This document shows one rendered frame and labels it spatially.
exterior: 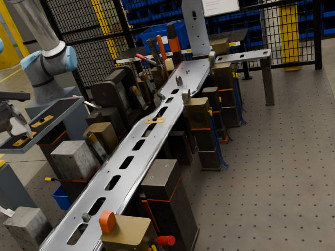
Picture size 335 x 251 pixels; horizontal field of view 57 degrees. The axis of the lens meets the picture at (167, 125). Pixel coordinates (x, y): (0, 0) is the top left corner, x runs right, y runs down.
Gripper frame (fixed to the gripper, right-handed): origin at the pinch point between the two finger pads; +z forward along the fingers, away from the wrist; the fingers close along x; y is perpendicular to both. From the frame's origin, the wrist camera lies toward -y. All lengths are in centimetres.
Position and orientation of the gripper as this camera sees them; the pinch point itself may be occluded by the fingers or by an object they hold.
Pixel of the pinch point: (22, 135)
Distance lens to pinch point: 119.7
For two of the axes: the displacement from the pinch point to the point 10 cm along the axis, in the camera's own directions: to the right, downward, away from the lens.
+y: -4.5, 5.5, -7.0
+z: 2.6, 8.3, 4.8
